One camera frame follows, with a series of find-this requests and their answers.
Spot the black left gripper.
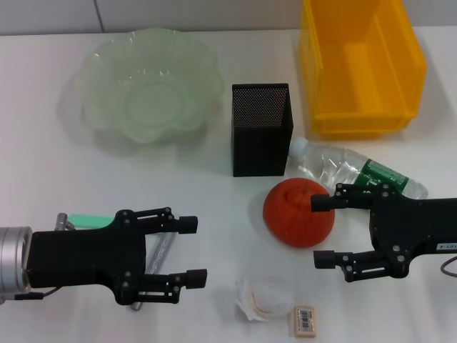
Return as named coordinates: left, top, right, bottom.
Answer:
left=26, top=206, right=209, bottom=307

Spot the beige eraser with barcode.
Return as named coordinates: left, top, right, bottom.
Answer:
left=288, top=305, right=318, bottom=337

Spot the mint green pen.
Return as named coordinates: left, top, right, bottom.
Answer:
left=67, top=213, right=117, bottom=229

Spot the white paper ball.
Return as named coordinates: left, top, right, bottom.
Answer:
left=233, top=277, right=294, bottom=321

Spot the yellow plastic bin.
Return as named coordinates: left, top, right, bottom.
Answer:
left=298, top=0, right=428, bottom=140

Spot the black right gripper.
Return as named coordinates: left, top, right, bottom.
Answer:
left=310, top=184, right=457, bottom=283

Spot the black mesh pen holder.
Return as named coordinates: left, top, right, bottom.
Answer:
left=231, top=83, right=294, bottom=178

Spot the pale green glass fruit plate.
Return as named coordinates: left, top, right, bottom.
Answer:
left=80, top=30, right=221, bottom=144

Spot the dark right arm cable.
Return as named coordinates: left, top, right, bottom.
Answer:
left=441, top=255, right=457, bottom=278

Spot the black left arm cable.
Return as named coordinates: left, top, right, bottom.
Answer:
left=14, top=285, right=58, bottom=301

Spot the orange fruit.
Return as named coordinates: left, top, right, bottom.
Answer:
left=263, top=178, right=336, bottom=248

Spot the silver grey pen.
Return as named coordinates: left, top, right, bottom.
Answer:
left=130, top=234, right=176, bottom=312

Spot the clear green-label water bottle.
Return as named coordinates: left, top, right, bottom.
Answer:
left=288, top=137, right=429, bottom=201

